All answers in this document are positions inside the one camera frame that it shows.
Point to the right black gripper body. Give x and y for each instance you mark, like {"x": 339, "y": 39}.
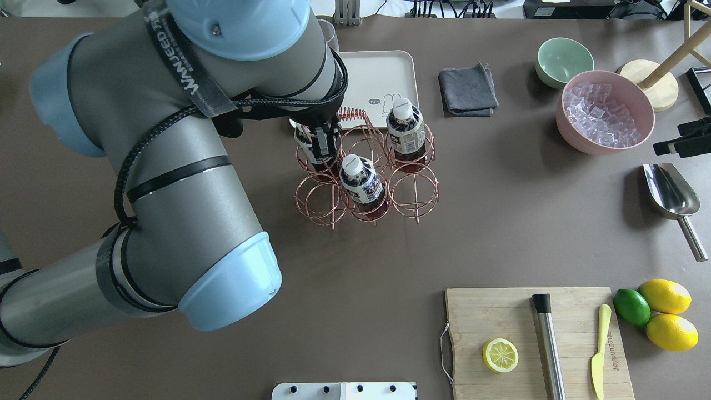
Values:
{"x": 684, "y": 141}

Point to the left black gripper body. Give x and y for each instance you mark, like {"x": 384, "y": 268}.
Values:
{"x": 323, "y": 141}

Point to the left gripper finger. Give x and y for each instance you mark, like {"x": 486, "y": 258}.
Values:
{"x": 326, "y": 142}

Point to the copper wire bottle basket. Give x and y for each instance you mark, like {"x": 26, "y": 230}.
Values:
{"x": 321, "y": 197}

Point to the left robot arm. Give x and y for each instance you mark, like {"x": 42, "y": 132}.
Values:
{"x": 154, "y": 94}

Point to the tea bottle white cap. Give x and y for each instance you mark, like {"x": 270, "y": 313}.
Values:
{"x": 364, "y": 186}

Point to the wooden glass drying stand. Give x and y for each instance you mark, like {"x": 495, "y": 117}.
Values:
{"x": 656, "y": 79}

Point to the black glass tray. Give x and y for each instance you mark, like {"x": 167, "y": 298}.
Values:
{"x": 698, "y": 78}

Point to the steel ice scoop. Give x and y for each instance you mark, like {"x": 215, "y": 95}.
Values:
{"x": 676, "y": 200}

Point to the cream rabbit tray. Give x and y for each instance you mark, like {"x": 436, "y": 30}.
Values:
{"x": 376, "y": 80}

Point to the clear wine glass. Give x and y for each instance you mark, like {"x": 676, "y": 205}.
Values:
{"x": 329, "y": 34}

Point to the pink bowl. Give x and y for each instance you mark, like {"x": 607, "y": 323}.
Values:
{"x": 623, "y": 91}

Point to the clear ice cubes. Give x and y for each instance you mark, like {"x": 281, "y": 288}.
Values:
{"x": 595, "y": 115}

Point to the grey folded cloth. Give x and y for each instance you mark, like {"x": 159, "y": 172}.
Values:
{"x": 468, "y": 92}

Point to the green bowl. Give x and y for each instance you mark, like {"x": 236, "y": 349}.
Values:
{"x": 559, "y": 59}

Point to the yellow lemon far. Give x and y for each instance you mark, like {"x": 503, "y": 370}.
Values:
{"x": 665, "y": 296}

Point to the yellow lemon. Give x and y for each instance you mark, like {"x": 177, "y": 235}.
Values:
{"x": 665, "y": 296}
{"x": 672, "y": 333}

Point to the green lime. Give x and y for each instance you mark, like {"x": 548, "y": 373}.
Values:
{"x": 632, "y": 307}

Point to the yellow lemon near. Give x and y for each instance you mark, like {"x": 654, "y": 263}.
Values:
{"x": 672, "y": 333}

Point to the steel muddler black tip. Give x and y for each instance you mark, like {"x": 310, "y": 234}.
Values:
{"x": 544, "y": 311}

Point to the yellow plastic knife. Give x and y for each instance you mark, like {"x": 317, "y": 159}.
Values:
{"x": 598, "y": 358}

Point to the bamboo cutting board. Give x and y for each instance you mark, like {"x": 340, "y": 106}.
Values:
{"x": 477, "y": 315}

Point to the half lemon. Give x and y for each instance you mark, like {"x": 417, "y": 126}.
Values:
{"x": 500, "y": 355}

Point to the aluminium frame post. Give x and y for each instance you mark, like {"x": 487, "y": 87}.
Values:
{"x": 347, "y": 13}

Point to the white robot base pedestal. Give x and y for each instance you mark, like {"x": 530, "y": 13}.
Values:
{"x": 346, "y": 390}

